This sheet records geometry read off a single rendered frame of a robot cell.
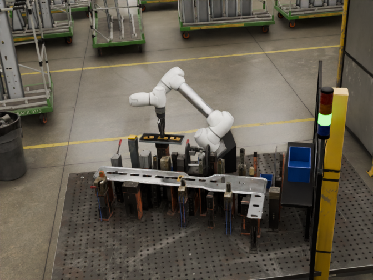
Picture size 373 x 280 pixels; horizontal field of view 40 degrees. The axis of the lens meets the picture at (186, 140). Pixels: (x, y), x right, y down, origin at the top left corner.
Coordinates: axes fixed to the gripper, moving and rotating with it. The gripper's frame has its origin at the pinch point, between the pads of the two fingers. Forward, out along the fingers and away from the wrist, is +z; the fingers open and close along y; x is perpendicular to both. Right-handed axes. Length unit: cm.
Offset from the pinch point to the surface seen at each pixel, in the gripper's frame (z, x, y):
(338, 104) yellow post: -74, 138, 76
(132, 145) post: 11.2, -25.9, 5.9
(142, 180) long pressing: 19.9, -3.2, 41.1
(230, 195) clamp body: 15, 69, 52
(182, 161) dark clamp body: 14.4, 21.8, 16.7
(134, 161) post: 26.9, -25.9, 5.4
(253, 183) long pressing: 20, 82, 27
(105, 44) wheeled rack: 95, -293, -478
